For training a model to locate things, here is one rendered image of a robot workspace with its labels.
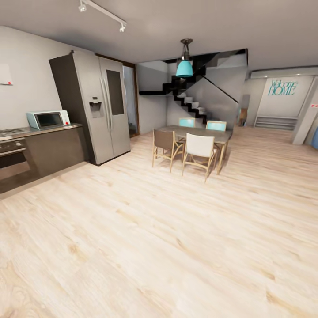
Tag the standing mirror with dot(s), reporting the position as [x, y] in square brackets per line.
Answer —
[243, 111]

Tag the fixed window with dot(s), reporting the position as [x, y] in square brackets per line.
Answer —
[129, 70]

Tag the stairs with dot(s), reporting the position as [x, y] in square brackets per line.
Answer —
[197, 95]

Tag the breakfast table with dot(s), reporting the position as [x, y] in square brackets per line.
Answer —
[220, 136]

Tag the fridge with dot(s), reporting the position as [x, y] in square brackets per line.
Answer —
[92, 90]

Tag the room light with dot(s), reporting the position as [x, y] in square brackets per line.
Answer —
[185, 68]

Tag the oven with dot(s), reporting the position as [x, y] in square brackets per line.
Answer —
[16, 161]

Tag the microwave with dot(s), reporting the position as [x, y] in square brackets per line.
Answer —
[47, 118]

